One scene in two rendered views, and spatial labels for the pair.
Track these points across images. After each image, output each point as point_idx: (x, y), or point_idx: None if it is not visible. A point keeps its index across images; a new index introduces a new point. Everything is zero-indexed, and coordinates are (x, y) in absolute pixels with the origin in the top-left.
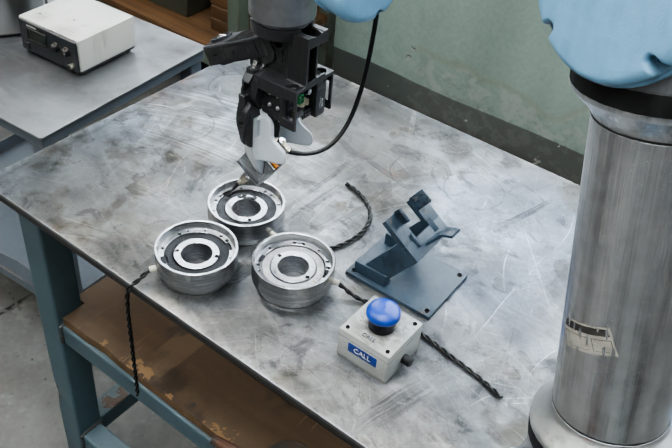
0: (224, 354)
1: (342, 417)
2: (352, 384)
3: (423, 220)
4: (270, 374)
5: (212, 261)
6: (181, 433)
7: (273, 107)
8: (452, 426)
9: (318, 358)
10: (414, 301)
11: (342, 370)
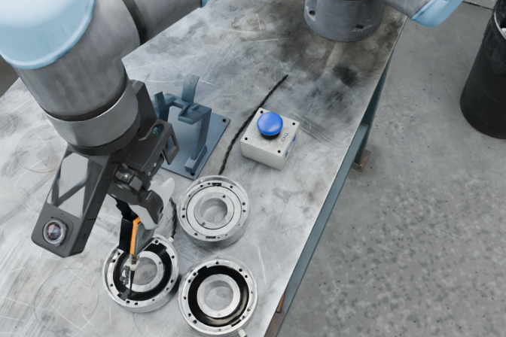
0: (303, 250)
1: (334, 156)
2: (305, 156)
3: (170, 104)
4: (315, 209)
5: (225, 277)
6: None
7: (150, 170)
8: (317, 98)
9: (289, 181)
10: (217, 129)
11: (295, 164)
